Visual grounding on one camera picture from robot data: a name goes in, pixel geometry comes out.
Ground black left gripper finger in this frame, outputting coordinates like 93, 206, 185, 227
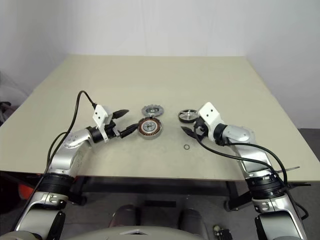
120, 124, 139, 139
111, 108, 130, 120

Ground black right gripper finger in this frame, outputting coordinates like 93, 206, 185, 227
180, 126, 200, 140

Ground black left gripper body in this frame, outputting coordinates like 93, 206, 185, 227
106, 119, 125, 139

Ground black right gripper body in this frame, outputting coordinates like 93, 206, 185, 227
193, 116, 210, 139

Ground black rotor ring silver spokes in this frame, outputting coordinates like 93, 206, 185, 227
177, 108, 200, 124

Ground motor stator with copper windings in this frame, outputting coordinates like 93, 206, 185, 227
136, 117, 163, 140

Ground grey toothed gear disc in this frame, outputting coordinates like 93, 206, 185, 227
141, 104, 161, 116

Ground dark rounded knee shape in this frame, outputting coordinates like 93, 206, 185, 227
111, 204, 141, 230
178, 207, 208, 230

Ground grey robot torso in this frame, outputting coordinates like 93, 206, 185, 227
72, 221, 218, 240

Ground small black and white device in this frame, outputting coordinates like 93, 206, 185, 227
212, 224, 232, 240

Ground orange object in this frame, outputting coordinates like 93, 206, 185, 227
18, 183, 35, 201

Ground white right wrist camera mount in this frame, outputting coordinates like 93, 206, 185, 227
198, 101, 226, 143

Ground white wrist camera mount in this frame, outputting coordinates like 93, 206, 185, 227
198, 101, 226, 143
91, 104, 118, 144

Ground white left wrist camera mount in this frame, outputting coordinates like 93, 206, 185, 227
91, 104, 118, 144

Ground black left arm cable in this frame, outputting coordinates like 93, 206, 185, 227
23, 90, 99, 211

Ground black table frame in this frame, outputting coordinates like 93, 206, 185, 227
0, 172, 253, 213

